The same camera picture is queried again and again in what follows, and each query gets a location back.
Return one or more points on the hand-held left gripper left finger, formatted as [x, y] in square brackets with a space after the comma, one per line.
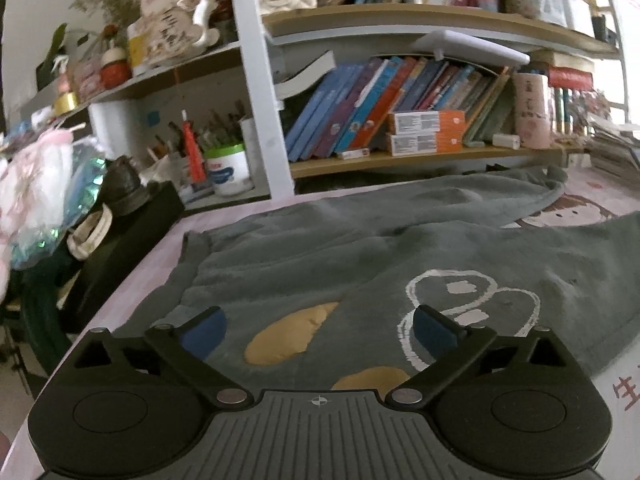
[205, 332]

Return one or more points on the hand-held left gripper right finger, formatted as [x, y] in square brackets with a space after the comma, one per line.
[436, 332]

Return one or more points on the grey printed sweatshirt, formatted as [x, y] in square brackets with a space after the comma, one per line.
[310, 260]

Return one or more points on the black bag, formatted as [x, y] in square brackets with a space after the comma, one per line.
[130, 240]

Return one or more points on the green-lidded white jar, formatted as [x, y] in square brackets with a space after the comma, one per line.
[227, 170]

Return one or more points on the dark ribbed object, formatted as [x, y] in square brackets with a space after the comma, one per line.
[122, 185]

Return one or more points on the orange white box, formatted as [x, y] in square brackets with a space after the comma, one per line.
[425, 144]
[425, 122]

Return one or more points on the bunch of pencils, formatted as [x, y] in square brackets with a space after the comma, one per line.
[165, 147]

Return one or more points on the iridescent bag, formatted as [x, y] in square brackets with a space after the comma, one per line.
[85, 180]

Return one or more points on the small white orange packet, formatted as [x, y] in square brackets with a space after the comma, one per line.
[355, 153]

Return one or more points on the white charger block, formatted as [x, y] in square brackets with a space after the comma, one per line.
[506, 140]

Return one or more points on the pink white plush fabric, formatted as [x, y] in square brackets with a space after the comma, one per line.
[30, 195]

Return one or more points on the white wooden bookshelf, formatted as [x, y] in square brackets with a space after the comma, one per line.
[257, 110]

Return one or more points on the row of leaning children's books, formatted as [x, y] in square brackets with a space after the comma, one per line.
[350, 110]

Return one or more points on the pink printed tube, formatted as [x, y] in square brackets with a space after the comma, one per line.
[531, 110]

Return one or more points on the stack of papers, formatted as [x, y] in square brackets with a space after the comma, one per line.
[615, 155]

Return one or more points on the gold tape roll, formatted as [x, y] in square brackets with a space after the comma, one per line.
[65, 103]

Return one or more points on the orange pot plant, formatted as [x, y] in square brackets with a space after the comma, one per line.
[115, 72]

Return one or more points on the white flat box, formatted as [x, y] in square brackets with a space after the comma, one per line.
[470, 47]

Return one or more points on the red thick book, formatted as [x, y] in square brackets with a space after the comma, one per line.
[570, 77]

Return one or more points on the white printed ornament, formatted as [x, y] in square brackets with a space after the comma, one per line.
[170, 25]

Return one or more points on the white storage box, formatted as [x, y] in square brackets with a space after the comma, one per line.
[567, 7]

